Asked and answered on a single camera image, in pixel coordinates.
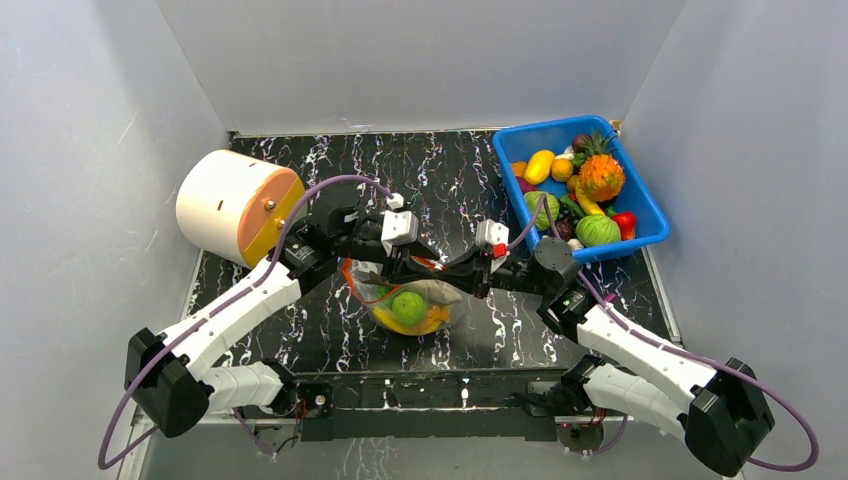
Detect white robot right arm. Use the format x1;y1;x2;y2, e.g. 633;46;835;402
433;238;775;477

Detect orange toy pineapple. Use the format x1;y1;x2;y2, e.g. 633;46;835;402
572;130;626;202

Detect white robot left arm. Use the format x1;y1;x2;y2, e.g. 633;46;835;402
126;207;446;438

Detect green toy cabbage small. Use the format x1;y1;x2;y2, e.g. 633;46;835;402
523;190;560;231

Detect light green toy fruit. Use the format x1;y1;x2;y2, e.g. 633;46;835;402
391;291;428;327

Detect blue plastic bin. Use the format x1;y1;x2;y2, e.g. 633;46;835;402
492;115;670;264

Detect red toy pepper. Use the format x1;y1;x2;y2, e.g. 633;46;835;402
611;212;638;241

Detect green toy cabbage large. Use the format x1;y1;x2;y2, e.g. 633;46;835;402
576;214;622;247

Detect grey toy fish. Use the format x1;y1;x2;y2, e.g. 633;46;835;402
406;280;463;306

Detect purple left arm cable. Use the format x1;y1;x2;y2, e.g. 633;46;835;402
97;174;405;472

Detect clear orange zip top bag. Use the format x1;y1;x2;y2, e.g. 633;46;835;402
342;259;470;336

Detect white orange cylinder drum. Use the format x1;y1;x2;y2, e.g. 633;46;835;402
175;149;305;269

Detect yellow toy mango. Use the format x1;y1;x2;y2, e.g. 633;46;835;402
522;150;556;185

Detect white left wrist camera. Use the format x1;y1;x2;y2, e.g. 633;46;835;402
380;193;419;254

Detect small yellow toy banana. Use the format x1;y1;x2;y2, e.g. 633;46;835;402
574;186;606;216

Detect dark red toy fruit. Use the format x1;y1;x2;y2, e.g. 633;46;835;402
553;220;575;241

